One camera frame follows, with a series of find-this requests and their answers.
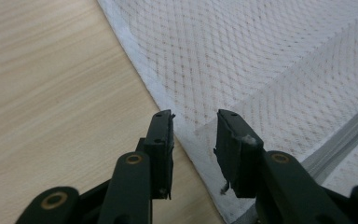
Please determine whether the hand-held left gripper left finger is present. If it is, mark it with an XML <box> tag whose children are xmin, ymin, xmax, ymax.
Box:
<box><xmin>135</xmin><ymin>108</ymin><xmax>176</xmax><ymax>201</ymax></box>

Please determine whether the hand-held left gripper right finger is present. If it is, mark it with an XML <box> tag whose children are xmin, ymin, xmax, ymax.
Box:
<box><xmin>213</xmin><ymin>108</ymin><xmax>265</xmax><ymax>199</ymax></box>

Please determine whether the white mesh laundry bag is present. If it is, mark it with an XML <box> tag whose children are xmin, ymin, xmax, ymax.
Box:
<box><xmin>96</xmin><ymin>0</ymin><xmax>358</xmax><ymax>224</ymax></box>

